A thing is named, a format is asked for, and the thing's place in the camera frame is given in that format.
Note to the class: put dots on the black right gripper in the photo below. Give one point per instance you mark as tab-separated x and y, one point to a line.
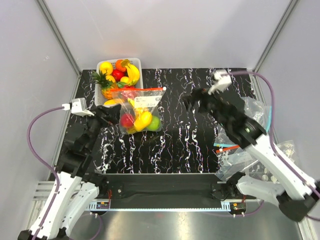
197	95

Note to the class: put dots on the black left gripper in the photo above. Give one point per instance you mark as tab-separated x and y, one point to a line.
113	113

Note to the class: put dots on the red apple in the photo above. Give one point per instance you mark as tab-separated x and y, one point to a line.
117	74
127	120

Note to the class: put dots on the yellow banana bunch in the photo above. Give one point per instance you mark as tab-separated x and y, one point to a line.
136	114

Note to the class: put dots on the clear bag orange zipper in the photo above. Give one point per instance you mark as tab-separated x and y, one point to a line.
145	99

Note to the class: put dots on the green apple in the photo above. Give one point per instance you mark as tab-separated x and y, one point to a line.
154	124

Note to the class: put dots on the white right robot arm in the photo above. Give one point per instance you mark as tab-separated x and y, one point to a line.
295	193

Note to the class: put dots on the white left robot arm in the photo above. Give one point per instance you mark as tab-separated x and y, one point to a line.
73	188

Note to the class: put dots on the clear bag red zipper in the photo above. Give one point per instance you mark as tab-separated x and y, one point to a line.
233	161

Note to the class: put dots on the small yellow mango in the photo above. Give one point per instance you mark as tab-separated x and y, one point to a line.
114	101

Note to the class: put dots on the white plastic fruit basket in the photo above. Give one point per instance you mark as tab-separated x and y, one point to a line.
99	99

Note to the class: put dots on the small pineapple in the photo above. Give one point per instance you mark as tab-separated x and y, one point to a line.
106	84

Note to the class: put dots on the yellow starfruit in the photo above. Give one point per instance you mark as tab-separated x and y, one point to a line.
132	72

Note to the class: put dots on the yellow lemon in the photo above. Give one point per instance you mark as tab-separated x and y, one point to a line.
106	68

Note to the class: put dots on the orange tangerine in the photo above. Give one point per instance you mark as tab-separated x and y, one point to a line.
119	66

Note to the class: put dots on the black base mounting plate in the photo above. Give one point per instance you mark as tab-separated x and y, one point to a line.
209	178

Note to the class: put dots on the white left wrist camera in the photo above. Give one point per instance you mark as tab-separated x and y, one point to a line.
78	107

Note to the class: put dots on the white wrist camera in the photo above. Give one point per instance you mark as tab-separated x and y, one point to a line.
78	107
222	81

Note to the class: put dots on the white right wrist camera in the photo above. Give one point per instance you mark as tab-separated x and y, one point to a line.
222	81

